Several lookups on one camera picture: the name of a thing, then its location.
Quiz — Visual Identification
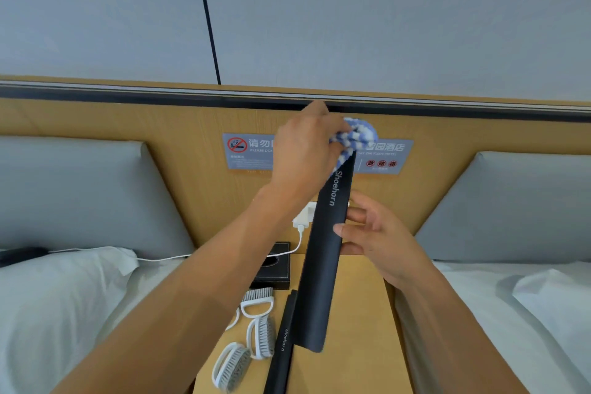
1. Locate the black charging device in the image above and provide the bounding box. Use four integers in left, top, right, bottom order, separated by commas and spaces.
0, 246, 49, 268

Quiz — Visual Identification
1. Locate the wooden nightstand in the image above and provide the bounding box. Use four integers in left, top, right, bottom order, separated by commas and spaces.
191, 252, 414, 394

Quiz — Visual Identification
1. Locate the long black shoe spoon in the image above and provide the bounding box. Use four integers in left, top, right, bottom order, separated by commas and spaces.
263, 289, 299, 394
292, 148, 356, 354

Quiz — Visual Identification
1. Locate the blue white striped cloth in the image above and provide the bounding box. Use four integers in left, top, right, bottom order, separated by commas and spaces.
328, 117, 379, 173

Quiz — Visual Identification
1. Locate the person's right hand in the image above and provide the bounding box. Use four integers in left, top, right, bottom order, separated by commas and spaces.
332, 190, 435, 291

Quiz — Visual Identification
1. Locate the grey wall sign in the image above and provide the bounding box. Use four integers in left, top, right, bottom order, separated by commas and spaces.
222, 132, 414, 175

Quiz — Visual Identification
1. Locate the white pillow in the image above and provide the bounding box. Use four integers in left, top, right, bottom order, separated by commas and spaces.
512, 268, 591, 371
0, 246, 139, 394

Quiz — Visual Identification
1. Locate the wooden headboard panel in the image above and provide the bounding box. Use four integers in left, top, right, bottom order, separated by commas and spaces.
0, 74, 591, 265

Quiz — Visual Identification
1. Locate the person's right forearm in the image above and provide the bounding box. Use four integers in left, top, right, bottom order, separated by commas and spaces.
395, 262, 532, 394

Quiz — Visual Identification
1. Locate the white bed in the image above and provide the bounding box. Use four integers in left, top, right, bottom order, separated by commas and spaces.
395, 259, 591, 394
0, 246, 241, 394

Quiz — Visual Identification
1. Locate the grey headboard cushion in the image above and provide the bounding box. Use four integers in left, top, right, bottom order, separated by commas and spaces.
0, 136, 195, 260
415, 151, 591, 265

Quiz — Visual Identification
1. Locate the white charging cable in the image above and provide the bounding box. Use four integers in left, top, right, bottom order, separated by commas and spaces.
48, 227, 307, 262

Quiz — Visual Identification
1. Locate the black leather tissue box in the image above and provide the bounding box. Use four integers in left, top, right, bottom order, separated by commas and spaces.
249, 242, 292, 291

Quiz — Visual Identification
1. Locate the white switch socket panel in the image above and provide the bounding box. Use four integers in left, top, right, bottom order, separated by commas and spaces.
292, 201, 366, 229

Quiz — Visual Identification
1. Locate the person's left forearm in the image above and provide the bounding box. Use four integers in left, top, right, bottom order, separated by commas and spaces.
50, 183, 315, 394

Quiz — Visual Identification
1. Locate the person's left hand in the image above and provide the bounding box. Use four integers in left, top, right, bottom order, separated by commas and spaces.
270, 100, 352, 205

